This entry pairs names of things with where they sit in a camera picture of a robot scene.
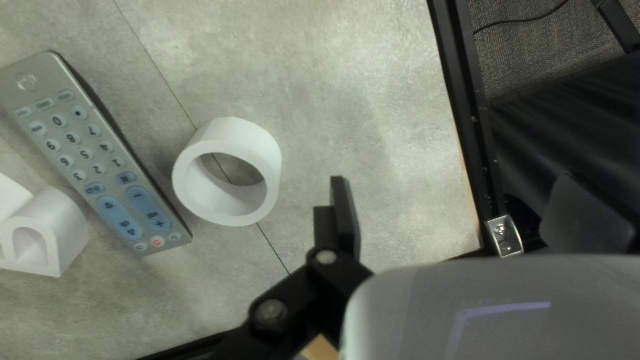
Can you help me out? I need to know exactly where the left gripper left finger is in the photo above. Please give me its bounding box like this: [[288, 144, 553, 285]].
[[215, 176, 374, 360]]

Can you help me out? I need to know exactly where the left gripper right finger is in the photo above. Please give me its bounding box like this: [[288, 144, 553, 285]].
[[539, 172, 636, 255]]

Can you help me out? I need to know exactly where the roll of white tape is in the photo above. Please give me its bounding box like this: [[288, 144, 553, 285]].
[[171, 116, 283, 227]]

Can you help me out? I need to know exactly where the silver remote control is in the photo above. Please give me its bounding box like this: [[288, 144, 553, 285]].
[[0, 50, 193, 258]]

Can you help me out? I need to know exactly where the white letter block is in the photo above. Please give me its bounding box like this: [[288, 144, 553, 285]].
[[0, 172, 90, 278]]

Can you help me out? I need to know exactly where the thin black floor cable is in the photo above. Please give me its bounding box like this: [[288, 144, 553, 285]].
[[472, 0, 571, 36]]

